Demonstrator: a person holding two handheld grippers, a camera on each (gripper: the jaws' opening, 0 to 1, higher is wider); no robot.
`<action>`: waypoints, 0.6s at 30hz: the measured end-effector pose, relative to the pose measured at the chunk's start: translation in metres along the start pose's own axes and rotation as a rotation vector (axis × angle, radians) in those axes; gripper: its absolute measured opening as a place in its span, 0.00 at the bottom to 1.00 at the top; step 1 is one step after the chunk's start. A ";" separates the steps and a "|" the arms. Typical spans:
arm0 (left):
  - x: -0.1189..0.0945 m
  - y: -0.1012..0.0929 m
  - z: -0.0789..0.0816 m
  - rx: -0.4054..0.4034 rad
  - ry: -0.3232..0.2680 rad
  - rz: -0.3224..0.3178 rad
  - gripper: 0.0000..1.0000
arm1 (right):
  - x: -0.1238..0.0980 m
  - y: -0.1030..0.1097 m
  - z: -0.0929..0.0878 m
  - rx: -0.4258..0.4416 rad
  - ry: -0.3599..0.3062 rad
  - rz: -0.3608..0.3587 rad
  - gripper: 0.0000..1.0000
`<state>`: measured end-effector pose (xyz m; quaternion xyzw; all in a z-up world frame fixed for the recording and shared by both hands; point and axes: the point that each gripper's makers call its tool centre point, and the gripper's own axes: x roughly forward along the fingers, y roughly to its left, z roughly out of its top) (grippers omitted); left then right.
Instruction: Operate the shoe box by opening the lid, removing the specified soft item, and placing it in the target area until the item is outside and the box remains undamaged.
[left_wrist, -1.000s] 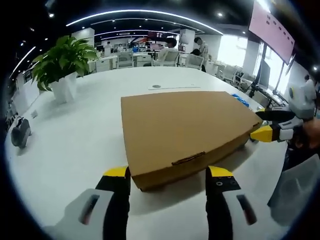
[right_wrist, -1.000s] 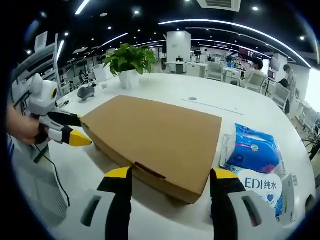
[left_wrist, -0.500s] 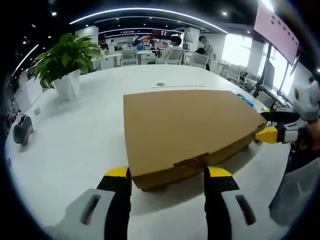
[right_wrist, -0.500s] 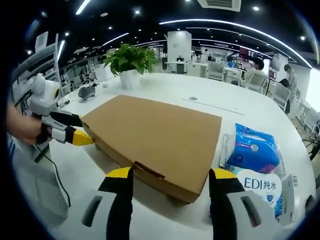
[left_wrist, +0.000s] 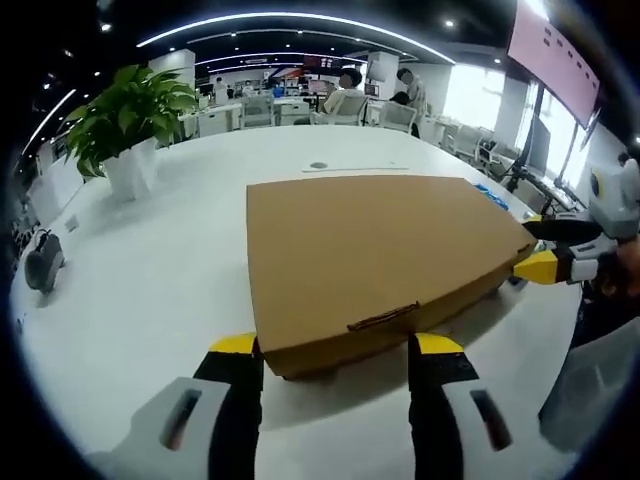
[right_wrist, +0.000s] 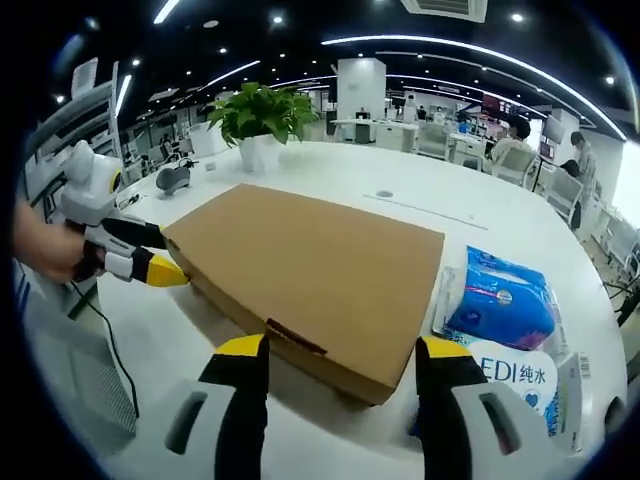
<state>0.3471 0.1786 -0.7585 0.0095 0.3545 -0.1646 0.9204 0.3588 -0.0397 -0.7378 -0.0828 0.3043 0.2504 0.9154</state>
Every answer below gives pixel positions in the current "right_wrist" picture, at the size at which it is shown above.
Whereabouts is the white office chair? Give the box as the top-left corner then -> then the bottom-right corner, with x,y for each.
417,122 -> 449,161
492,147 -> 539,189
544,172 -> 584,226

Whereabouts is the person's left hand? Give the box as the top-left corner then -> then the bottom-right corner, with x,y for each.
13,203 -> 89,284

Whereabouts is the ceiling air conditioner vent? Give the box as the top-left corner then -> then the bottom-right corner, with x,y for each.
399,0 -> 489,24

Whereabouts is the red wall display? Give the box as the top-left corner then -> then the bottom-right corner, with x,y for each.
482,94 -> 521,117

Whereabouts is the black cable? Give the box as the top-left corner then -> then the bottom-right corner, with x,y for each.
69,279 -> 141,421

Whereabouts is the blue soft item wipes pack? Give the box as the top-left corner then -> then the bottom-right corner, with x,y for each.
452,334 -> 571,441

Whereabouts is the grey mesh office chair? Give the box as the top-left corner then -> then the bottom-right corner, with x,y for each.
19,279 -> 139,451

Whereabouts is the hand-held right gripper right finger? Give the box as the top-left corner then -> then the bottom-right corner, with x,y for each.
413,334 -> 546,480

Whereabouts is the grey curved face pad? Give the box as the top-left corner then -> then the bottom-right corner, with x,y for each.
154,166 -> 194,196

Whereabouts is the black computer monitor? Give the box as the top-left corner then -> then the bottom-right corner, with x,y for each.
542,115 -> 569,146

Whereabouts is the potted green plant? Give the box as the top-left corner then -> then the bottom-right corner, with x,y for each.
205,82 -> 321,174

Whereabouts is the blue tissue pack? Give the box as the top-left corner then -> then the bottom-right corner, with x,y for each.
430,244 -> 569,354

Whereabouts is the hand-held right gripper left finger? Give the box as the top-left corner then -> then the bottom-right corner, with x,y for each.
164,333 -> 271,480

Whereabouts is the brown cardboard shoe box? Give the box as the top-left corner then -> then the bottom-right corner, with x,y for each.
162,182 -> 447,407

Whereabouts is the table cable port cover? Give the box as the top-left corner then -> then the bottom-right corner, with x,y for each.
362,188 -> 490,232

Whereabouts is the white storage bin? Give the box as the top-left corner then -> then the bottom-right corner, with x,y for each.
188,122 -> 229,156

